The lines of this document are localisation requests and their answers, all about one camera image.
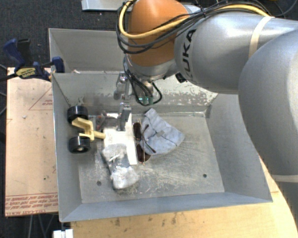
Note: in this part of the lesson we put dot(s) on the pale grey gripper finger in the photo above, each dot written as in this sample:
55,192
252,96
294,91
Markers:
124,118
101,121

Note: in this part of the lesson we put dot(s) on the yellow toy with black wheels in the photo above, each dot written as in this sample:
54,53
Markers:
85,129

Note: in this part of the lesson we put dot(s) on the brown sunglasses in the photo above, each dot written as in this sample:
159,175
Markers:
139,133

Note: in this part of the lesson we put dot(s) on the white flat block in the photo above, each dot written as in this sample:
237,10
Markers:
119,139

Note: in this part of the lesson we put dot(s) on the pale blue cloth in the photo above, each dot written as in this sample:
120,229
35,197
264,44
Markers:
161,135

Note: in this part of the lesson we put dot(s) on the brown cardboard board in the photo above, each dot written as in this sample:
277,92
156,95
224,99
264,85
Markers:
29,145

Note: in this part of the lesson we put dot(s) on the grey metal bin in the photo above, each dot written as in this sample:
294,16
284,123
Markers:
183,182

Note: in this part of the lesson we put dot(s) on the black cylinder on white bracket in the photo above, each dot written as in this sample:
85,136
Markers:
180,77

